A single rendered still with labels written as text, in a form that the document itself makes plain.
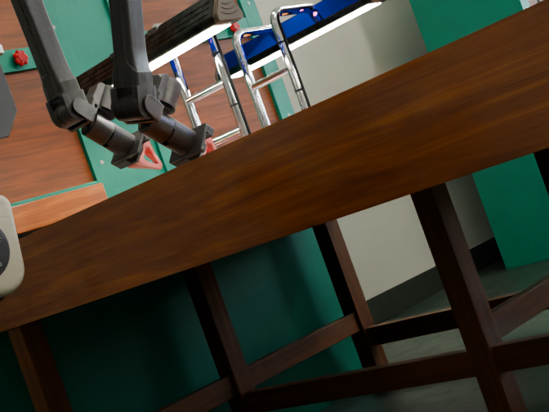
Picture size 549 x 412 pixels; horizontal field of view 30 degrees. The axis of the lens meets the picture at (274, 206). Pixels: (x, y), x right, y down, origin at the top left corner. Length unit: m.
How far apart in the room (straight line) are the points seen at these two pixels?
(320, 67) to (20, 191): 2.46
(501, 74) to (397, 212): 3.56
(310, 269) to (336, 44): 1.93
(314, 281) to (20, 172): 1.09
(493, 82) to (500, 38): 0.06
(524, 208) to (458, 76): 3.46
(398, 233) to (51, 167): 2.52
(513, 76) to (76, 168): 1.62
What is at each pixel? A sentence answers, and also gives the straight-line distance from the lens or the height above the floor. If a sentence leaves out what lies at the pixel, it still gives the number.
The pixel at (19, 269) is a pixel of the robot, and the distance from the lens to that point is 1.67.
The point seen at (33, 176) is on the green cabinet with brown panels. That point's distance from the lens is 2.73.
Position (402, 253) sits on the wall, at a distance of 4.93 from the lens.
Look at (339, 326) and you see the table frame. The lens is 3.17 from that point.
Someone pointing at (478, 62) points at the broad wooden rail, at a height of 0.72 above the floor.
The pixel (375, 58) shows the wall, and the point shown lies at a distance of 5.22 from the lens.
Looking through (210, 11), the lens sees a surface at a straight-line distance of 2.18.
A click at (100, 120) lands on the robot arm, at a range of 2.23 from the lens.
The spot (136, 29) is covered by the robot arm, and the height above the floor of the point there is 1.04.
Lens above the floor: 0.62
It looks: 1 degrees up
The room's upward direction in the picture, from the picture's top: 20 degrees counter-clockwise
